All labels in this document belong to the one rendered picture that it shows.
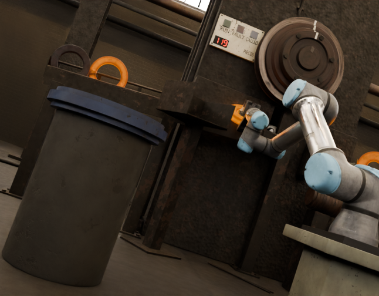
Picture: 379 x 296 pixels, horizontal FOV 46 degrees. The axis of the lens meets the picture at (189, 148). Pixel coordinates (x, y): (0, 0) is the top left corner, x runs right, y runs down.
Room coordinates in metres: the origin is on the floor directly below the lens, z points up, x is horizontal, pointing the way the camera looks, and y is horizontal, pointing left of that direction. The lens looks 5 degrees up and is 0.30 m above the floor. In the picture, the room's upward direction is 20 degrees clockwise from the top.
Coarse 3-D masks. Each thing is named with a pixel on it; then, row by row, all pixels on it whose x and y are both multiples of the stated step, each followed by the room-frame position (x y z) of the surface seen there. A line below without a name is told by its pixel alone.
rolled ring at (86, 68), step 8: (64, 48) 2.10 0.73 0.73; (72, 48) 2.11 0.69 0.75; (80, 48) 2.12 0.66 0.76; (56, 56) 2.10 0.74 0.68; (80, 56) 2.13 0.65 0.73; (88, 56) 2.13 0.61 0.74; (56, 64) 2.10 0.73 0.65; (88, 64) 2.13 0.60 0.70; (80, 72) 2.13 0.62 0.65; (88, 72) 2.14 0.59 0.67
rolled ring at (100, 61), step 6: (96, 60) 2.13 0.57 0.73; (102, 60) 2.13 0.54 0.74; (108, 60) 2.14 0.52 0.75; (114, 60) 2.14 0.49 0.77; (120, 60) 2.15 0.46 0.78; (96, 66) 2.13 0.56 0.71; (120, 66) 2.15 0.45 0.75; (90, 72) 2.13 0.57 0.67; (96, 72) 2.15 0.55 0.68; (120, 72) 2.16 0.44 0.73; (126, 72) 2.15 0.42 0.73; (96, 78) 2.13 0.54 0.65; (126, 78) 2.16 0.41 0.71; (120, 84) 2.15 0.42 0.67
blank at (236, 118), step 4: (236, 104) 2.28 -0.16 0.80; (236, 108) 2.25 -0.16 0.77; (240, 108) 2.26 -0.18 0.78; (236, 112) 2.22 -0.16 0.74; (232, 116) 2.19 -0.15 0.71; (236, 116) 2.18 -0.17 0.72; (240, 116) 2.20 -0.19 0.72; (232, 120) 2.20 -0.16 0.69; (236, 120) 2.19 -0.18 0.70; (240, 120) 2.18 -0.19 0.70
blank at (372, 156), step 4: (368, 152) 2.19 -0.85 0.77; (372, 152) 2.18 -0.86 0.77; (376, 152) 2.17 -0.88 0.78; (364, 156) 2.19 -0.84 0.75; (368, 156) 2.18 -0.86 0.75; (372, 156) 2.18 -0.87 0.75; (376, 156) 2.17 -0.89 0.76; (360, 160) 2.20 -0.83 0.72; (364, 160) 2.19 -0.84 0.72; (368, 160) 2.18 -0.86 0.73; (372, 160) 2.18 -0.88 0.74; (376, 160) 2.17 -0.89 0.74; (364, 164) 2.19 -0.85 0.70
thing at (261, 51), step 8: (280, 24) 2.22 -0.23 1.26; (288, 24) 2.23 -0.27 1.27; (312, 24) 2.25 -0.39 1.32; (320, 24) 2.25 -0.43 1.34; (272, 32) 2.22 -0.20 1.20; (328, 32) 2.26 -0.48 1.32; (264, 40) 2.22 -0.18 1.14; (336, 40) 2.27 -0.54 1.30; (264, 48) 2.22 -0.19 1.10; (264, 56) 2.22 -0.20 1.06; (256, 64) 2.28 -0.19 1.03; (264, 64) 2.22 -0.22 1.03; (264, 72) 2.22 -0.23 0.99; (264, 80) 2.23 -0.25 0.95; (336, 80) 2.28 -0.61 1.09; (272, 88) 2.23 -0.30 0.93; (336, 88) 2.28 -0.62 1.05; (272, 96) 2.30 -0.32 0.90; (280, 96) 2.24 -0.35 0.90
